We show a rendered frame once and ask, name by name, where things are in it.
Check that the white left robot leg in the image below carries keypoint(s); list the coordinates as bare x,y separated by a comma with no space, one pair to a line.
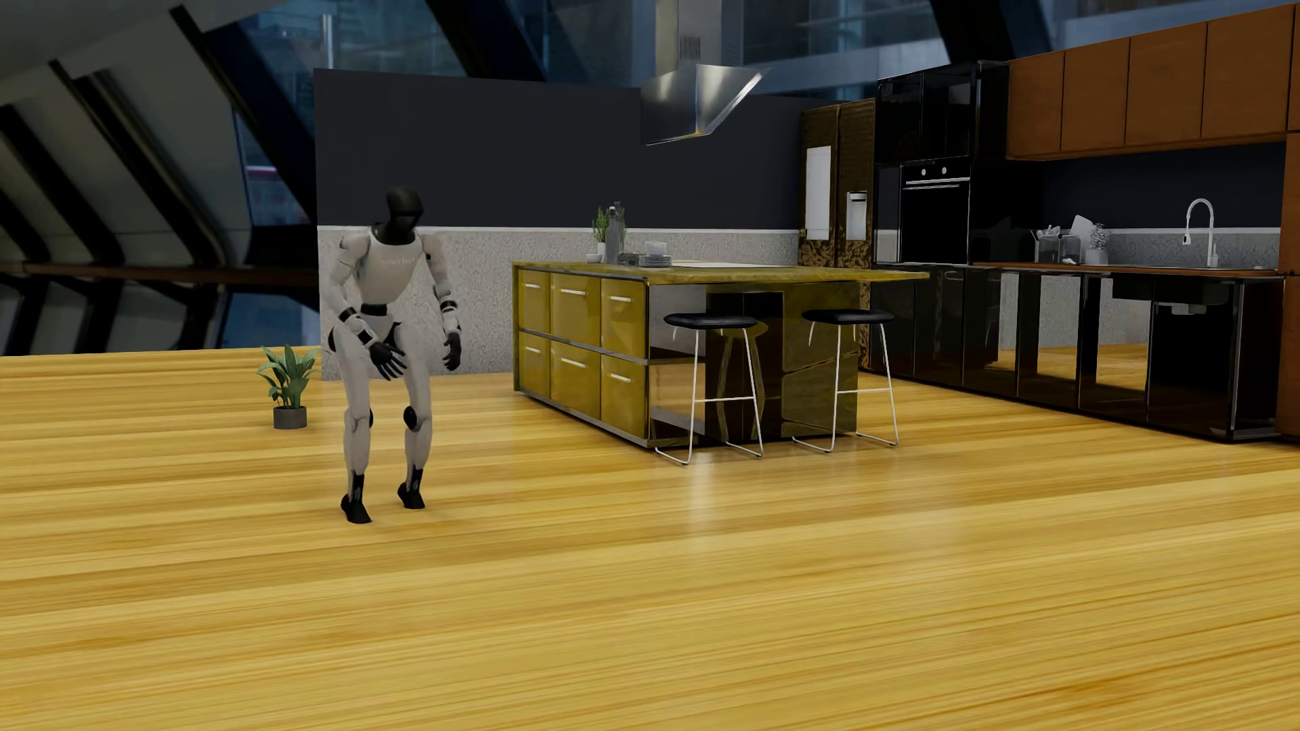
414,426

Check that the stacked grey dishes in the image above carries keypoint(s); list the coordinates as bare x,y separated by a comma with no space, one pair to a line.
654,254

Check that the small green countertop plant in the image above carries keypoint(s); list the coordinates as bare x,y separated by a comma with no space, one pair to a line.
600,231

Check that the white right robot leg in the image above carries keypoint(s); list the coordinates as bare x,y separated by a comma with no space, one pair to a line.
355,426

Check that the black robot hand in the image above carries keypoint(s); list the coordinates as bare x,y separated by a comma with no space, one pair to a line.
386,359
453,350

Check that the yellow kitchen island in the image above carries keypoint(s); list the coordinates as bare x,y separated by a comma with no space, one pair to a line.
650,345

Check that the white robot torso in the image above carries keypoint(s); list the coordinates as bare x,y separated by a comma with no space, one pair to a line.
384,274

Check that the potted green floor plant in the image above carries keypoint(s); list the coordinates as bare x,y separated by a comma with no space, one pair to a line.
287,383

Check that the white robot leg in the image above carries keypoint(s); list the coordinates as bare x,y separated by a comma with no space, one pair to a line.
414,426
355,426

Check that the black oven tower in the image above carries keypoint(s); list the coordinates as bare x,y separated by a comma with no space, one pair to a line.
929,168

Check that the black glossy base cabinets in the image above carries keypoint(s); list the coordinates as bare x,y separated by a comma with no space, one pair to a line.
1077,345

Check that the white sink faucet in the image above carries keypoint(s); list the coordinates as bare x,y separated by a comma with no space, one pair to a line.
1202,231

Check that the black robot head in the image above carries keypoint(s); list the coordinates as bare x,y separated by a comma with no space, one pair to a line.
403,211

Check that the grey bottle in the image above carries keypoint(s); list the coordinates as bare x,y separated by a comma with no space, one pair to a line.
614,236

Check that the small potted succulent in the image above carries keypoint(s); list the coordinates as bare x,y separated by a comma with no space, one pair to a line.
1097,246

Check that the brown wall cabinets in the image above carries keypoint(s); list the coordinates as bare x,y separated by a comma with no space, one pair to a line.
1153,86

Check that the steel range hood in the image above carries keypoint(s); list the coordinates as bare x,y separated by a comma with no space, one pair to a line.
694,102

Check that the dark brown refrigerator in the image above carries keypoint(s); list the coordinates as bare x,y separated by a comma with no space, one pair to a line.
838,188

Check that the grey countertop canister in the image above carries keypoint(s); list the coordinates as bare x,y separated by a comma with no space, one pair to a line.
1049,246

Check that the black seat bar stool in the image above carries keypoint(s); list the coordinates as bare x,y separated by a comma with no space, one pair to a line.
711,381
848,376

